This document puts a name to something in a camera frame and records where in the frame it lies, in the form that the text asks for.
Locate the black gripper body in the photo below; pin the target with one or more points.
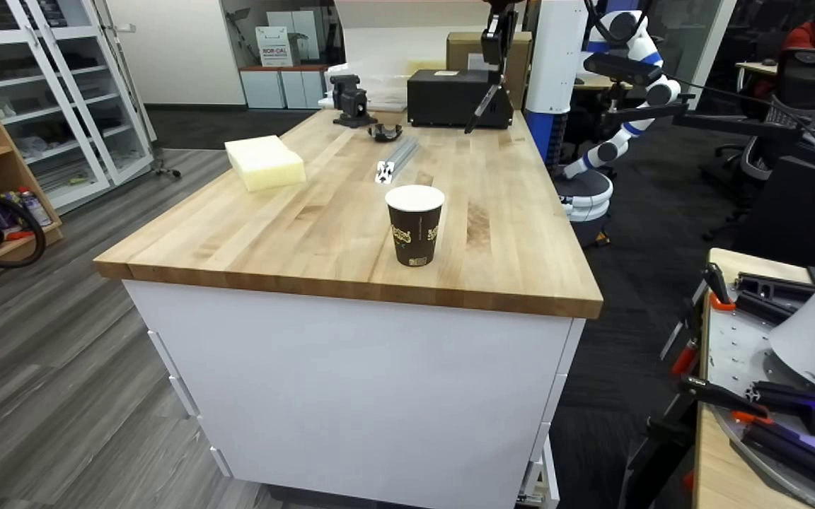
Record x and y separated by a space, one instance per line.
500 20

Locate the grey marker pen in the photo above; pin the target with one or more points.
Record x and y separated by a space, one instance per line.
485 106

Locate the dark brown paper cup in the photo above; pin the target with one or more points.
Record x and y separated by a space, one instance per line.
415 229

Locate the white counter cabinet base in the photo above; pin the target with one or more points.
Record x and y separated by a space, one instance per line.
361 396

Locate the brown cardboard box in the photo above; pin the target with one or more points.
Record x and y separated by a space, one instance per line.
521 51

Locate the white pillar with blue base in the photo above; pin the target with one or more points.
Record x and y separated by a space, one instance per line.
556 56

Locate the black equipment box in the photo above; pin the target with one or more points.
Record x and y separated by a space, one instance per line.
444 99

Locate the white and blue robot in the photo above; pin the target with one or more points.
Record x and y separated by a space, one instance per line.
630 56

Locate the small black metal clamp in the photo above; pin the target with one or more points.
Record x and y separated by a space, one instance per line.
386 131

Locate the aluminium extrusion bar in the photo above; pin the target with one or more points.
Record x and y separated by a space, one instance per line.
398 160

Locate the white storage bins row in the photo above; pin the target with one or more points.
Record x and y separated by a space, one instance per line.
283 87

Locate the white box with label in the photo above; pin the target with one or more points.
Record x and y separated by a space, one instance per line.
272 45

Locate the pale yellow foam block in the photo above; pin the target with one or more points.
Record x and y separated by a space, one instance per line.
263 162

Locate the black office chair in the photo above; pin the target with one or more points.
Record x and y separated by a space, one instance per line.
805 160

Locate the white glass-door shelving cabinet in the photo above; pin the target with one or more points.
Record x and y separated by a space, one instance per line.
58 103

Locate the wooden side table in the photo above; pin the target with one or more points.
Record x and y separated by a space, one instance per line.
723 469

